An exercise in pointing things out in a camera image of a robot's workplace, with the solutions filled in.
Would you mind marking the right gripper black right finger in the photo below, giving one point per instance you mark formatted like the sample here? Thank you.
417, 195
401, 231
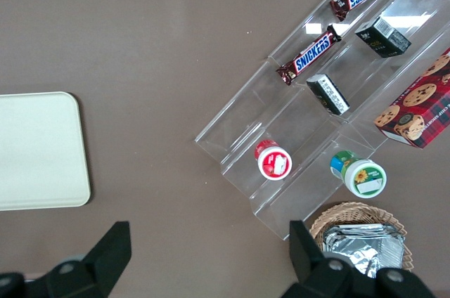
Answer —
313, 270

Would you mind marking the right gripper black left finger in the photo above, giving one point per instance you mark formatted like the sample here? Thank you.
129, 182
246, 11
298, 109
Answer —
102, 263

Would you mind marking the light wicker basket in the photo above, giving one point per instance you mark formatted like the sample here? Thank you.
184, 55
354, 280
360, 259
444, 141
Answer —
351, 212

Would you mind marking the cream plastic tray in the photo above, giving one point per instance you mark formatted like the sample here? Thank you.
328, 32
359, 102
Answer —
38, 150

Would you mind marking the silver foil packet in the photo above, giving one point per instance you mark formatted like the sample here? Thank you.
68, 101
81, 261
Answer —
358, 256
386, 238

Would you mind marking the green lidded jar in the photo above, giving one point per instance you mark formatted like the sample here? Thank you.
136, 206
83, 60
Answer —
365, 176

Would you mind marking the red lidded jar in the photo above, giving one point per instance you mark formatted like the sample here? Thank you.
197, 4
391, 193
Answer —
274, 162

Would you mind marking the clear acrylic stepped display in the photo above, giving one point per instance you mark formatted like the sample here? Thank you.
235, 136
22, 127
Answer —
242, 118

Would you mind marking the small black carton box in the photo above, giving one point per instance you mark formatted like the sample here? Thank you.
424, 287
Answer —
328, 96
381, 36

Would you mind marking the red tartan cookie box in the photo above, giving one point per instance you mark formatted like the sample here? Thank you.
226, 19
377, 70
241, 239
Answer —
418, 111

